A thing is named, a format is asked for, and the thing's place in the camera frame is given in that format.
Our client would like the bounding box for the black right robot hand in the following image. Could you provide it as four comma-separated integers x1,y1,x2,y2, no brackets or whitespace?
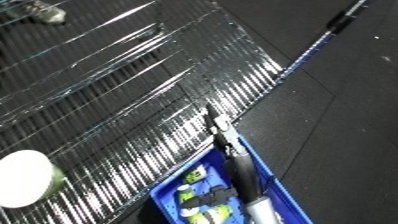
179,103,267,210

